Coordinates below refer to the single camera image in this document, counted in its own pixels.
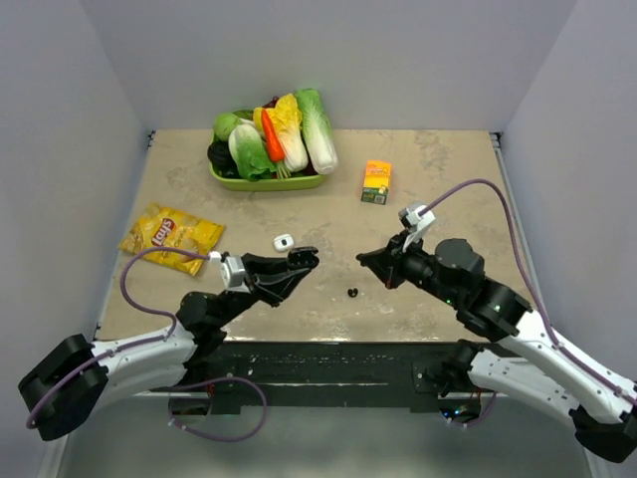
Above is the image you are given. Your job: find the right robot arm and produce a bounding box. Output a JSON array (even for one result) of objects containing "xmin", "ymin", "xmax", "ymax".
[{"xmin": 356, "ymin": 233, "xmax": 636, "ymax": 463}]

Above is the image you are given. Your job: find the white earbud charging case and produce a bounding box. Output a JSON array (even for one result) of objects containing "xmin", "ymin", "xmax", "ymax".
[{"xmin": 273, "ymin": 234, "xmax": 295, "ymax": 253}]

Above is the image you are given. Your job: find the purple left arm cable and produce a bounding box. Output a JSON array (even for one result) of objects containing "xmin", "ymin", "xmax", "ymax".
[{"xmin": 24, "ymin": 247, "xmax": 223, "ymax": 430}]

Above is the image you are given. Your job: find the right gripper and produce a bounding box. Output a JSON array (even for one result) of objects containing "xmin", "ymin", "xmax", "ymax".
[{"xmin": 361, "ymin": 228, "xmax": 463, "ymax": 307}]

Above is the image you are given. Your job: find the round green vegetable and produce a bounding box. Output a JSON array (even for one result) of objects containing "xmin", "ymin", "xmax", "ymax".
[{"xmin": 213, "ymin": 113, "xmax": 243, "ymax": 141}]

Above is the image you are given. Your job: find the green white bok choy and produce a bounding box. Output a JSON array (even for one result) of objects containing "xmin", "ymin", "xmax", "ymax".
[{"xmin": 228, "ymin": 124, "xmax": 276, "ymax": 181}]

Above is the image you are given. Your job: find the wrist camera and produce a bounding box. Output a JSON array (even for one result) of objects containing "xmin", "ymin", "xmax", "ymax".
[
  {"xmin": 398, "ymin": 201, "xmax": 436, "ymax": 252},
  {"xmin": 219, "ymin": 253, "xmax": 249, "ymax": 293}
]

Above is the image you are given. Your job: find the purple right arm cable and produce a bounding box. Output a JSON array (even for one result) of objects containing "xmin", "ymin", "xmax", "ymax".
[{"xmin": 422, "ymin": 178, "xmax": 637, "ymax": 399}]

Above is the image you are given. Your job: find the black toy vegetable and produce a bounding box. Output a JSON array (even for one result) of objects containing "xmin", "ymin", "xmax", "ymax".
[{"xmin": 207, "ymin": 141, "xmax": 234, "ymax": 168}]

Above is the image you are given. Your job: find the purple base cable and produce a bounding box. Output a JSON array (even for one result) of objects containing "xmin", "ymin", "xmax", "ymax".
[
  {"xmin": 167, "ymin": 375, "xmax": 268, "ymax": 442},
  {"xmin": 446, "ymin": 385, "xmax": 505, "ymax": 429}
]

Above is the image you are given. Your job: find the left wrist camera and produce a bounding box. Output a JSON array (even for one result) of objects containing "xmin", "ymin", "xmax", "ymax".
[{"xmin": 219, "ymin": 253, "xmax": 249, "ymax": 293}]

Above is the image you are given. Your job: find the green plastic tray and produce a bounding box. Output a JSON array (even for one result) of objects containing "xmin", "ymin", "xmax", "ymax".
[{"xmin": 209, "ymin": 163, "xmax": 325, "ymax": 192}]

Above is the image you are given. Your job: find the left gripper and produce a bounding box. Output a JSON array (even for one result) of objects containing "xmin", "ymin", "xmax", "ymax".
[{"xmin": 214, "ymin": 253, "xmax": 311, "ymax": 328}]

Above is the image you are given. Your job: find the black earbud charging case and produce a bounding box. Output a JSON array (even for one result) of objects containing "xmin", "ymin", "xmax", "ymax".
[{"xmin": 287, "ymin": 246, "xmax": 319, "ymax": 270}]

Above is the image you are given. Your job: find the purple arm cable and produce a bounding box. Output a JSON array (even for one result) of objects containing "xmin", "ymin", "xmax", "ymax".
[
  {"xmin": 24, "ymin": 247, "xmax": 223, "ymax": 430},
  {"xmin": 422, "ymin": 178, "xmax": 637, "ymax": 399}
]

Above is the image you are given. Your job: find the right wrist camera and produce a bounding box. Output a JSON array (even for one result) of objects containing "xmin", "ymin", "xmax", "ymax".
[{"xmin": 398, "ymin": 201, "xmax": 436, "ymax": 252}]

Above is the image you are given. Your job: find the orange carrot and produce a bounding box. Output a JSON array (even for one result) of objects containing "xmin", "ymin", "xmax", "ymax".
[{"xmin": 261, "ymin": 109, "xmax": 291, "ymax": 179}]

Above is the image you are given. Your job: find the yellow leaf cabbage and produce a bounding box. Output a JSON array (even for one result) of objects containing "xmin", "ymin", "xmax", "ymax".
[{"xmin": 268, "ymin": 94, "xmax": 309, "ymax": 173}]

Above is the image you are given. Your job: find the orange juice box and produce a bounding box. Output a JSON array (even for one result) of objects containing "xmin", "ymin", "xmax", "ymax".
[{"xmin": 360, "ymin": 160, "xmax": 392, "ymax": 205}]

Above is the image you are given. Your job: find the napa cabbage right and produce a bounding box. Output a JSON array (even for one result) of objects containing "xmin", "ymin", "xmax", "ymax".
[{"xmin": 294, "ymin": 89, "xmax": 338, "ymax": 175}]

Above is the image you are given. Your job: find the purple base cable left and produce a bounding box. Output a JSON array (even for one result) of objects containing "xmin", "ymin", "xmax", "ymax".
[{"xmin": 167, "ymin": 375, "xmax": 268, "ymax": 442}]

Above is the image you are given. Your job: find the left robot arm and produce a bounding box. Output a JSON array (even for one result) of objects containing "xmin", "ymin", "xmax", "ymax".
[{"xmin": 18, "ymin": 246, "xmax": 319, "ymax": 441}]

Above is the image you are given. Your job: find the yellow chips bag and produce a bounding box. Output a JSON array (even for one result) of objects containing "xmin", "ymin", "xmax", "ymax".
[{"xmin": 118, "ymin": 202, "xmax": 225, "ymax": 255}]

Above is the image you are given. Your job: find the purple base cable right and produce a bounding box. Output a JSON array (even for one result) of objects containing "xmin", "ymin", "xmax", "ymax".
[{"xmin": 446, "ymin": 385, "xmax": 505, "ymax": 429}]

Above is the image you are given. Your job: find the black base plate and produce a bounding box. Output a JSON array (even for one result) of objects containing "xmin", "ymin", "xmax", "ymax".
[{"xmin": 147, "ymin": 341, "xmax": 504, "ymax": 417}]

